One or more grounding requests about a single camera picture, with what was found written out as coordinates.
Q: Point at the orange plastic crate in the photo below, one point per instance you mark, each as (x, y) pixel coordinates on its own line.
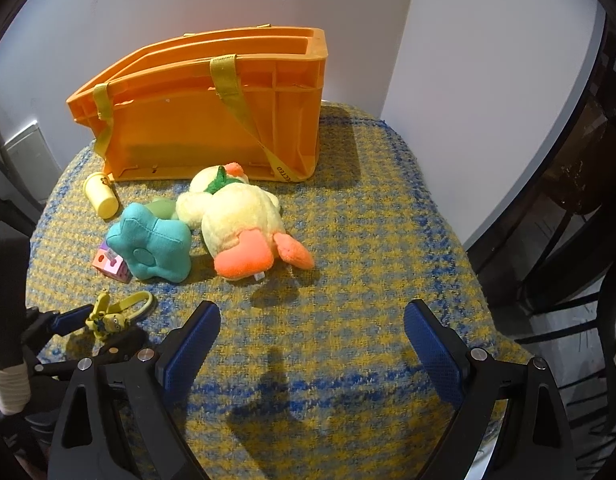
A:
(188, 130)

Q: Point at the yellow duck plush toy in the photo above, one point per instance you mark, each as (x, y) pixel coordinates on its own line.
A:
(238, 220)

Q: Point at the dark wooden chair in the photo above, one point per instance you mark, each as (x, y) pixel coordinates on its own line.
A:
(588, 320)

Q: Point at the teal star plush toy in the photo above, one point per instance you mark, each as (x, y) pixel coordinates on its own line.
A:
(150, 242)

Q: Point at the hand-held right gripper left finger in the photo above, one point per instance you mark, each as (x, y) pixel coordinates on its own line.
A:
(192, 351)

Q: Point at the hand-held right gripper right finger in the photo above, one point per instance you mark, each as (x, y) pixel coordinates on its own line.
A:
(433, 346)

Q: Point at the pink patterned toy box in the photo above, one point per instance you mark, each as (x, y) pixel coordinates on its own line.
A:
(110, 262)

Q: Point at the yellow toy container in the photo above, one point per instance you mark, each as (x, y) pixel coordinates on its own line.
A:
(102, 197)

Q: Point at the yellow blue woven blanket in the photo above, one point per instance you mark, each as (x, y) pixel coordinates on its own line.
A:
(338, 240)

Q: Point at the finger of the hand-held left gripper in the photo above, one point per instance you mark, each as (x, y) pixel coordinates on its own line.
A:
(115, 349)
(70, 320)

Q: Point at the green rubber frog toy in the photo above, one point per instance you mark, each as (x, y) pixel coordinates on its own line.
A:
(163, 208)

